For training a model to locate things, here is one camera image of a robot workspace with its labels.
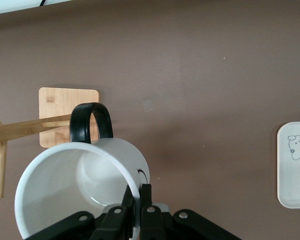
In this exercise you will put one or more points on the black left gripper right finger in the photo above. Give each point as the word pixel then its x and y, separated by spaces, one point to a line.
pixel 150 225

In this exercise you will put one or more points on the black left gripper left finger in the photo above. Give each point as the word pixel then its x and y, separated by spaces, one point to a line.
pixel 115 225

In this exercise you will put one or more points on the wooden cup rack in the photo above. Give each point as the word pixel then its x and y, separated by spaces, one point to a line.
pixel 55 105

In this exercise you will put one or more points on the small clear tape piece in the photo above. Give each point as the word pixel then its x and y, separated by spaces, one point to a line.
pixel 147 105

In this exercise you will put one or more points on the cream rabbit print tray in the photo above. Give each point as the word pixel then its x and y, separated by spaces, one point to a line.
pixel 295 185

